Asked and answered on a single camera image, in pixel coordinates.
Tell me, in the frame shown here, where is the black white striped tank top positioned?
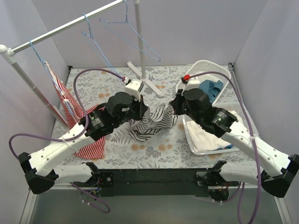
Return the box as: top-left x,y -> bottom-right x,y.
129,103 -> 178,142

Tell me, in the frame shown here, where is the blue wire hanger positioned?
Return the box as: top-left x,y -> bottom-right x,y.
81,14 -> 124,81
99,0 -> 161,62

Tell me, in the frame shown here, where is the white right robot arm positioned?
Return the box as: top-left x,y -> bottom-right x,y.
170,89 -> 299,198

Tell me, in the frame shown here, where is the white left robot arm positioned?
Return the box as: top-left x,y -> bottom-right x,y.
18,92 -> 148,194

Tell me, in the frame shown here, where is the red white striped tank top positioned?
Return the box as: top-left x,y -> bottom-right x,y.
44,62 -> 105,160

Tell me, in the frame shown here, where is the blue hanger with red top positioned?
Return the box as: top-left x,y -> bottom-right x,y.
28,39 -> 79,122

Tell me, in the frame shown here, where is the blue garment in basket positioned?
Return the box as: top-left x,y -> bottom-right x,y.
199,80 -> 223,103

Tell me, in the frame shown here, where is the floral pattern table mat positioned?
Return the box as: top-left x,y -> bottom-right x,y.
43,65 -> 262,169

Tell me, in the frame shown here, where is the white garment in basket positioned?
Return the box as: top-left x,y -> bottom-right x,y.
186,121 -> 233,154

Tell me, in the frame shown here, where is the white perforated laundry basket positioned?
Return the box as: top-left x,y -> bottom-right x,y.
183,60 -> 231,103

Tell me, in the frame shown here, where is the white rectangular laundry basket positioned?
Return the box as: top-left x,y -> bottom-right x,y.
183,101 -> 249,156

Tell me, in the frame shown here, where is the white clothes rack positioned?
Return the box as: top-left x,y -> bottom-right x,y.
0,0 -> 164,128

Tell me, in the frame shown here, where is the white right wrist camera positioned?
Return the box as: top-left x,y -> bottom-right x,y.
181,75 -> 200,92

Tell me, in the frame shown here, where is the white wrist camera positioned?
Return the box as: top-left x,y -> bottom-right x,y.
124,77 -> 144,101
181,75 -> 200,92

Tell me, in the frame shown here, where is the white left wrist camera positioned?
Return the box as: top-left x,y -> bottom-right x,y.
124,77 -> 144,101

